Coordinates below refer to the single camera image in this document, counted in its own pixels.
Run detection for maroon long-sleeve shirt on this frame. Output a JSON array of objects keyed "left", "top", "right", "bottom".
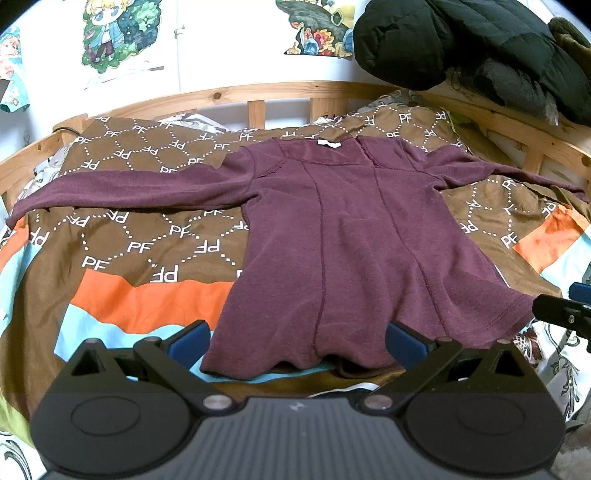
[{"left": 6, "top": 136, "right": 590, "bottom": 381}]

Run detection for black puffy jacket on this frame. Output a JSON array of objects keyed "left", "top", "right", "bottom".
[{"left": 353, "top": 1, "right": 590, "bottom": 126}]

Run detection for blue anime poster far left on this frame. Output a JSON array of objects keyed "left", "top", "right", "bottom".
[{"left": 1, "top": 25, "right": 30, "bottom": 113}]

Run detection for wooden bed frame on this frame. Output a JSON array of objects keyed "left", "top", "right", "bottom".
[{"left": 1, "top": 80, "right": 590, "bottom": 208}]

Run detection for anime boy wall poster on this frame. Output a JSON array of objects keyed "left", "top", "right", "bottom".
[{"left": 82, "top": 0, "right": 161, "bottom": 74}]

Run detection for colourful landscape wall poster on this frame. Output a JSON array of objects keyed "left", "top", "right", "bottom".
[{"left": 276, "top": 1, "right": 355, "bottom": 59}]

